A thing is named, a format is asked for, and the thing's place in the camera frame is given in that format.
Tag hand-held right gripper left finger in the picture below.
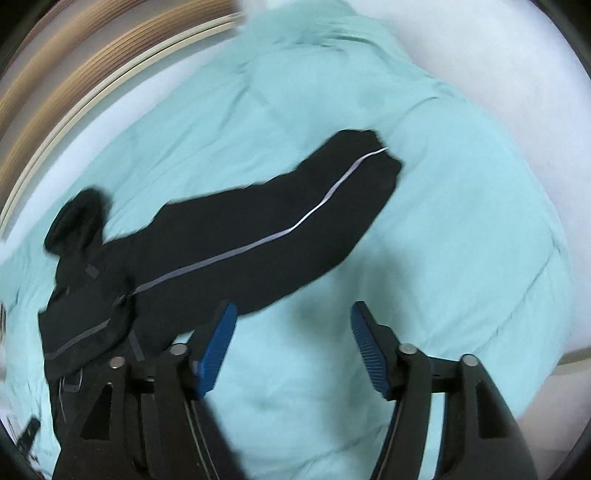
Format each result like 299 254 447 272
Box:
51 300 246 480

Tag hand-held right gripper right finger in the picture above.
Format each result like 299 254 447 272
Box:
350 301 539 480

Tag black pants with white stripe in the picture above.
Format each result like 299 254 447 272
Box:
37 129 403 444

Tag light teal quilted blanket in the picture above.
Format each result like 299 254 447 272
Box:
0 0 577 480

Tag white bed sheet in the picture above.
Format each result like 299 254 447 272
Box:
0 0 591 370

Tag beige wooden bed frame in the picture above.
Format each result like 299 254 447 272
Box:
0 0 246 241

